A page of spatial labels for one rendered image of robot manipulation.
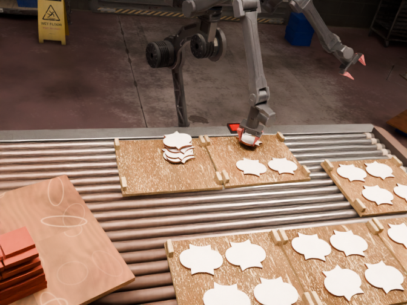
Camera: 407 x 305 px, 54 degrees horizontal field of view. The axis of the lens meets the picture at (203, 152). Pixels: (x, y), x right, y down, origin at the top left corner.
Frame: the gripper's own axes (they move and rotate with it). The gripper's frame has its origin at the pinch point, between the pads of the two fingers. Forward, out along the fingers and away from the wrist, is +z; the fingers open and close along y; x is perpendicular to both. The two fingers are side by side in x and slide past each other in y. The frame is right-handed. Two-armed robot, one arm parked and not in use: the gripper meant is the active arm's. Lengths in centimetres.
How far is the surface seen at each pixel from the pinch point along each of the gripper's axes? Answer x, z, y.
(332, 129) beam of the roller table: 51, 6, 36
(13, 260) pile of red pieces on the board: -113, -19, -27
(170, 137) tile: -20.2, -0.9, -30.1
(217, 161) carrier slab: -16.4, 4.8, -7.6
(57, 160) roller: -51, 9, -66
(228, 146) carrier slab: -1.9, 4.7, -7.6
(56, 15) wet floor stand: 215, 71, -285
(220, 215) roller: -45.2, 6.5, 5.3
